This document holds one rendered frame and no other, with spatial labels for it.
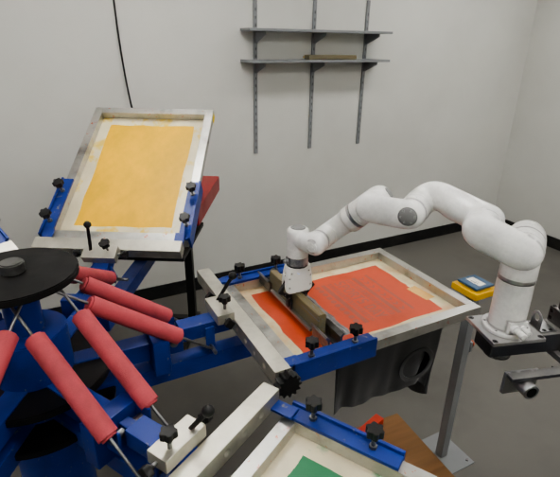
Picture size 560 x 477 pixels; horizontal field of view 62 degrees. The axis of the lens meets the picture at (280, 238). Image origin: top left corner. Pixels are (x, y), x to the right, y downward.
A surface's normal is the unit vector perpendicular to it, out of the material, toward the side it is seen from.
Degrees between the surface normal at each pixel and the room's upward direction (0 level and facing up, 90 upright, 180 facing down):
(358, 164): 90
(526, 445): 0
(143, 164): 32
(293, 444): 0
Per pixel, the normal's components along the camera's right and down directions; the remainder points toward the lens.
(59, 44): 0.46, 0.36
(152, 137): -0.01, -0.58
